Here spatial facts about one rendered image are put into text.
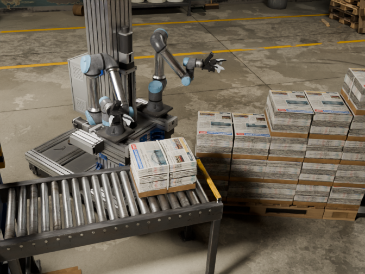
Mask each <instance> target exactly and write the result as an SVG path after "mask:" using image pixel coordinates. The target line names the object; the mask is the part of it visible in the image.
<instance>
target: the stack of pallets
mask: <svg viewBox="0 0 365 274"><path fill-rule="evenodd" d="M359 3H360V0H331V2H330V6H329V11H328V12H330V16H329V18H330V19H339V21H338V23H341V24H351V26H350V28H352V29H358V24H359V23H358V18H359V16H358V9H359V8H360V6H359Z"/></svg>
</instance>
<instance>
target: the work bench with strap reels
mask: <svg viewBox="0 0 365 274"><path fill-rule="evenodd" d="M176 6H180V7H179V8H183V7H182V6H188V12H187V16H191V15H190V14H191V0H188V1H187V0H131V8H150V7H176Z"/></svg>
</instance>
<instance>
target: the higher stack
mask: <svg viewBox="0 0 365 274"><path fill-rule="evenodd" d="M342 89H343V91H344V92H345V94H346V95H347V97H348V100H349V99H350V101H351V102H352V104H353V105H354V107H355V108H356V110H365V68H348V71H347V73H346V75H345V80H344V83H343V87H342ZM340 96H341V98H342V100H343V101H344V103H346V106H347V107H348V109H349V110H350V112H351V113H352V115H353V117H352V120H351V123H350V126H349V130H348V132H347V135H348V136H360V137H365V115H355V114H354V112H353V111H352V109H351V108H350V107H349V105H348V103H347V102H346V100H345V99H344V97H343V96H342V94H340ZM340 159H341V160H348V161H365V141H347V140H345V144H344V147H343V148H342V156H341V158H340ZM333 182H335V183H352V184H365V166H359V165H340V164H338V168H337V171H336V174H335V177H334V180H333ZM364 194H365V188H350V187H340V186H331V187H330V192H329V195H328V199H327V204H328V203H333V204H352V205H360V204H361V201H362V198H363V195H364ZM324 209H325V210H324V213H323V216H322V219H328V220H347V221H354V220H355V217H356V215H357V212H358V209H356V208H335V207H325V208H324Z"/></svg>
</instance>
